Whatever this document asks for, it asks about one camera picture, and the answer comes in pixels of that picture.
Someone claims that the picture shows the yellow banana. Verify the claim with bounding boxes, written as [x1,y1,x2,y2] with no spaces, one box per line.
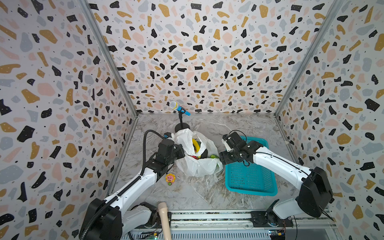
[192,139,201,153]

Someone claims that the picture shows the white plastic bag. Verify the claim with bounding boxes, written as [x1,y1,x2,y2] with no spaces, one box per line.
[172,129,223,177]

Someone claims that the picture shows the dark avocado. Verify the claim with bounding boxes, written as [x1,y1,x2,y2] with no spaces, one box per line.
[200,149,208,159]

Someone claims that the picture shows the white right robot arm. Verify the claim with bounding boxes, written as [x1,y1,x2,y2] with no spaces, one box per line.
[219,131,333,227]

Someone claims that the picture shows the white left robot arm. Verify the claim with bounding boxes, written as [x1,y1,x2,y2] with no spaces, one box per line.
[79,133,185,240]

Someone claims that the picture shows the yellow flower toy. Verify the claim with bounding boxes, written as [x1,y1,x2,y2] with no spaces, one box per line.
[165,174,176,186]

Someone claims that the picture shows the teal plastic basket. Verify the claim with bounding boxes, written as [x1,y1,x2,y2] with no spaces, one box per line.
[224,136,278,197]

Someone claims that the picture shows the black microphone stand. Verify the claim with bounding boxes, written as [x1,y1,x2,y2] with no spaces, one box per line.
[175,112,190,133]

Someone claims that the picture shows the blue toy microphone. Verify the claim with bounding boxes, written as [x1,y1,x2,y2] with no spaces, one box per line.
[169,101,191,116]

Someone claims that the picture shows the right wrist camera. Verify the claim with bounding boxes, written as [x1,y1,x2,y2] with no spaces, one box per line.
[222,135,232,152]

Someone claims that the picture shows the beige wooden handle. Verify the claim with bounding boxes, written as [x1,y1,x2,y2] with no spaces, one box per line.
[158,202,172,240]

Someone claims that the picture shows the aluminium rail base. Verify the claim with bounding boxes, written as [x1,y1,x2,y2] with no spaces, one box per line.
[119,209,338,240]

